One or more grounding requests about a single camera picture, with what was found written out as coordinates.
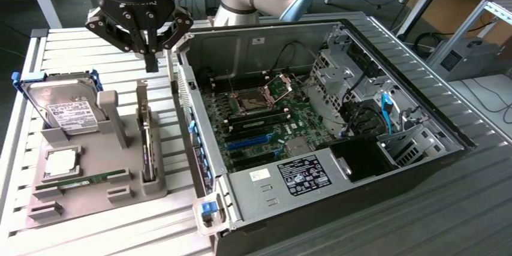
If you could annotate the NVIDIA graphics card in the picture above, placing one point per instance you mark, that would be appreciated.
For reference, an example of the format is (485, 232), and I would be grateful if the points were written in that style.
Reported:
(147, 145)

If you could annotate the thin metal locking lever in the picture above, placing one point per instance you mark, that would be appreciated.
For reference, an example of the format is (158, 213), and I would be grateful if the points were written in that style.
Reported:
(231, 83)

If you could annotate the hard disk with blue caddy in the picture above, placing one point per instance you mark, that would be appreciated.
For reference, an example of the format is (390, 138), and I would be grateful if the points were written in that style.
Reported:
(69, 103)

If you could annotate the CPU socket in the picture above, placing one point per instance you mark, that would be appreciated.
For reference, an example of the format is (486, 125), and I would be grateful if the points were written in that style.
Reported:
(250, 103)

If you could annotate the metal socket cover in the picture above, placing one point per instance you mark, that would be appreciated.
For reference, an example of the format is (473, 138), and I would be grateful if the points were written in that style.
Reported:
(281, 86)

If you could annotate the black labelled RAM stick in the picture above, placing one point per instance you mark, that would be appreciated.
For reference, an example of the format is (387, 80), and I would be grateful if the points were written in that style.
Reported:
(257, 122)

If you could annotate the grey plastic parts rack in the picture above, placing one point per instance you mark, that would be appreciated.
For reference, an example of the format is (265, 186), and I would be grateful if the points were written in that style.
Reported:
(101, 154)

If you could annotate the metal drive cage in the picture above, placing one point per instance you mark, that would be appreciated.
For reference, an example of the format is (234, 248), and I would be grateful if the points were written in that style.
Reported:
(333, 82)

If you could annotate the green motherboard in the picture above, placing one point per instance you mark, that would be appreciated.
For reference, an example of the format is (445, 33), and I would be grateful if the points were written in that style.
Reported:
(305, 118)

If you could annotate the silver CPU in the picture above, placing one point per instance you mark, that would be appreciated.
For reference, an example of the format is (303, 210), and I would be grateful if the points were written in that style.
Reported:
(61, 163)

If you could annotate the black expansion slot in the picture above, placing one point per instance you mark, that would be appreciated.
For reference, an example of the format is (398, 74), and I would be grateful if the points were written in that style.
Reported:
(257, 163)
(253, 156)

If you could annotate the green RAM stick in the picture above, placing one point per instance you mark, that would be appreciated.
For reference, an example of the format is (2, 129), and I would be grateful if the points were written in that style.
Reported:
(85, 179)

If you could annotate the silver chipset heatsink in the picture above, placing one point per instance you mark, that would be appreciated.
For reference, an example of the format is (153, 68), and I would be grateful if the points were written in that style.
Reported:
(299, 146)

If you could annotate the blue case latch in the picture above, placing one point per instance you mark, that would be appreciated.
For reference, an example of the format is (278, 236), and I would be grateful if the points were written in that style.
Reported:
(209, 209)

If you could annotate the grey power supply unit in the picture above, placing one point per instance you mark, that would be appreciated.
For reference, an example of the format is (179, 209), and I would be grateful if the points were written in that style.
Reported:
(257, 202)

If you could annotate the metal disk bay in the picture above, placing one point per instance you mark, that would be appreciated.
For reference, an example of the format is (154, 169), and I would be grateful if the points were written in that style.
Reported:
(405, 151)

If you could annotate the grey machine box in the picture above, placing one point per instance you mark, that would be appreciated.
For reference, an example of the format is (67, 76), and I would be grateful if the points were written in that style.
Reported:
(477, 58)

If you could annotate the open black PC case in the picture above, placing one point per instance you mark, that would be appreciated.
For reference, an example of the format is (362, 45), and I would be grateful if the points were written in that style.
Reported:
(401, 208)

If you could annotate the black plastic air duct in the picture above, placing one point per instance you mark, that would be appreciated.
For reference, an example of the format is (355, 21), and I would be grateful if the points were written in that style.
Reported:
(361, 160)

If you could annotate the aluminium profile frame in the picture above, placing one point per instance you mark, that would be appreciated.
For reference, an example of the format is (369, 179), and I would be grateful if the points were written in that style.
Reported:
(486, 5)

